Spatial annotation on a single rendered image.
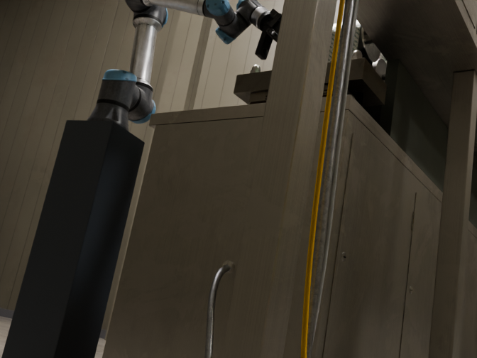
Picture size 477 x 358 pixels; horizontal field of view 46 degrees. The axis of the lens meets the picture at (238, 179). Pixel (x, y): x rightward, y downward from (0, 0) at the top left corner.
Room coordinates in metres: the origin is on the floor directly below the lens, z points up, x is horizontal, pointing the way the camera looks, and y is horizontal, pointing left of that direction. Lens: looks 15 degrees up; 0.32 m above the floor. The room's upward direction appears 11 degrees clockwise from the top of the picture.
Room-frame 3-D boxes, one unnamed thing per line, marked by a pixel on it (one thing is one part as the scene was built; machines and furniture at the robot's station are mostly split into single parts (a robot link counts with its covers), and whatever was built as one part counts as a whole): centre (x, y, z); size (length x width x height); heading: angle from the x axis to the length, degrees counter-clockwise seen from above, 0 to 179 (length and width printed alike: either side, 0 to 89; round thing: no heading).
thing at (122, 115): (1.90, 0.49, 0.95); 0.15 x 0.15 x 0.10
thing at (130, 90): (1.91, 0.49, 1.07); 0.13 x 0.12 x 0.14; 159
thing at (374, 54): (1.56, -0.33, 1.25); 0.15 x 0.01 x 0.15; 143
